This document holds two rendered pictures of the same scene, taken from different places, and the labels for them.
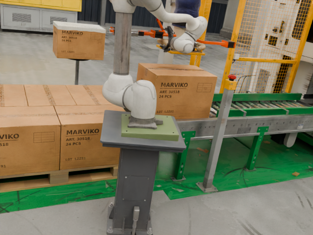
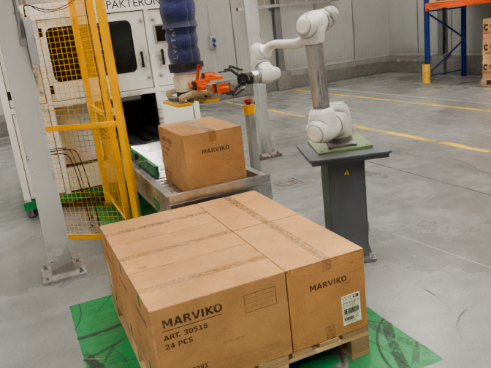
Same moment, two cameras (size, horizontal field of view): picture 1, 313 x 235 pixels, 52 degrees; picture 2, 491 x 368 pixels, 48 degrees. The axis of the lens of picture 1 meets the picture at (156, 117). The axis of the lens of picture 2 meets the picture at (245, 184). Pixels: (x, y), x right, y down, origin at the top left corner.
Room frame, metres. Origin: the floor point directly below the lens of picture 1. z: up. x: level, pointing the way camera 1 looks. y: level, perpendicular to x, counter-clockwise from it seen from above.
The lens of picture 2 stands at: (2.18, 3.57, 1.56)
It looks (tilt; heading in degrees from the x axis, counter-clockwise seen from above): 16 degrees down; 276
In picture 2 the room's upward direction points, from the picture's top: 7 degrees counter-clockwise
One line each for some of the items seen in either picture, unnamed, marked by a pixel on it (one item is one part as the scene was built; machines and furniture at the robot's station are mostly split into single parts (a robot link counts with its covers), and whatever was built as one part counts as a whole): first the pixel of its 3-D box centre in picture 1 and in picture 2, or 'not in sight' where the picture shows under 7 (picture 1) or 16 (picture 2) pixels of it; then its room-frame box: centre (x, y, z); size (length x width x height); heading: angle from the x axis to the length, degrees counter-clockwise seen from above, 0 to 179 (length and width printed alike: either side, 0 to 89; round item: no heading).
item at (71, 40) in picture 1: (78, 40); not in sight; (4.28, 1.17, 0.82); 0.60 x 0.40 x 0.40; 117
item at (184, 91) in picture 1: (173, 90); (201, 153); (2.84, -0.12, 0.75); 0.60 x 0.40 x 0.40; 118
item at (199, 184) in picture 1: (207, 185); not in sight; (2.51, -0.54, 0.01); 0.15 x 0.15 x 0.03; 28
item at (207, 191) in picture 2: not in sight; (221, 188); (2.68, 0.20, 0.58); 0.70 x 0.03 x 0.06; 28
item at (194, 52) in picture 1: (186, 50); (203, 96); (2.78, -0.17, 1.14); 0.34 x 0.10 x 0.05; 118
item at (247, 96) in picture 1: (249, 95); (129, 155); (3.63, -1.03, 0.60); 1.60 x 0.10 x 0.09; 118
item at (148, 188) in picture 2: not in sight; (134, 175); (3.51, -0.69, 0.50); 2.31 x 0.05 x 0.19; 118
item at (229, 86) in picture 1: (218, 137); (255, 169); (2.51, -0.54, 0.50); 0.07 x 0.07 x 1.00; 28
